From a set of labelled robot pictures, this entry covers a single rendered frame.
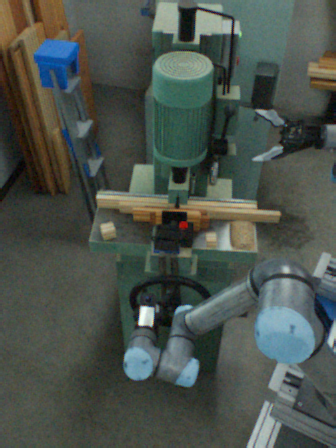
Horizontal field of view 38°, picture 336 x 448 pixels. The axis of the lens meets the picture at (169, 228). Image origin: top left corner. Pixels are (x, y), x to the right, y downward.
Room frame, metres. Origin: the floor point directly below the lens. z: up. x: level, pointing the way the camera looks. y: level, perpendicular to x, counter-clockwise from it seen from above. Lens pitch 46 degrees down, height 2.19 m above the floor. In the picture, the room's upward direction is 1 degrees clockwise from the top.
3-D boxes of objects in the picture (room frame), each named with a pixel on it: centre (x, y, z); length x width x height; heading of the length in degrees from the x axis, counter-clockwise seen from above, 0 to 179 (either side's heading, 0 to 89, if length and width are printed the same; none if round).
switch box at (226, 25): (1.61, -0.19, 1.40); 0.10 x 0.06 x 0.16; 177
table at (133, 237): (1.19, -0.02, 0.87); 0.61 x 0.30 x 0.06; 87
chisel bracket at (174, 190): (1.32, -0.04, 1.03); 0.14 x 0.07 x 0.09; 177
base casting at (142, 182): (1.42, -0.04, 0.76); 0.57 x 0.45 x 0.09; 177
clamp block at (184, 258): (1.11, -0.01, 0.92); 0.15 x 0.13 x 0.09; 87
